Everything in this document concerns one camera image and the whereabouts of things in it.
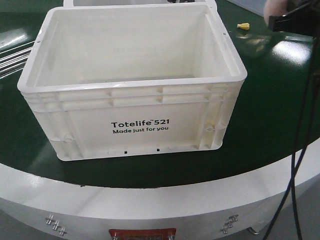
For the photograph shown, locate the red warning label plate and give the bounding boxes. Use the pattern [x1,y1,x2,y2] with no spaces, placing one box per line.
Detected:
[108,228,177,240]

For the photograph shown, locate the white curved conveyor outer rim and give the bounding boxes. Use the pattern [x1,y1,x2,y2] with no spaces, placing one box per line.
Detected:
[0,137,320,240]

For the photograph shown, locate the white plastic tote crate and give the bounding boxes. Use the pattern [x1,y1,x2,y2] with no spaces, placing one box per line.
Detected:
[17,2,247,161]

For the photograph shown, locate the small yellow toy piece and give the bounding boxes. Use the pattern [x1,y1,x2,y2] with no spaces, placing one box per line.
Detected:
[236,22,250,31]

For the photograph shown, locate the white inner conveyor ring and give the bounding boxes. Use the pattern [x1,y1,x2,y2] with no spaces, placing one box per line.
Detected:
[63,0,217,10]

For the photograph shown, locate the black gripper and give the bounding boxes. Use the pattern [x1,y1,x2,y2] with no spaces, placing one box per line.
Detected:
[267,0,320,37]

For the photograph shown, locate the steel conveyor transfer rollers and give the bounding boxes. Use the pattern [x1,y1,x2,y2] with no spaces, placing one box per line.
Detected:
[0,41,35,78]

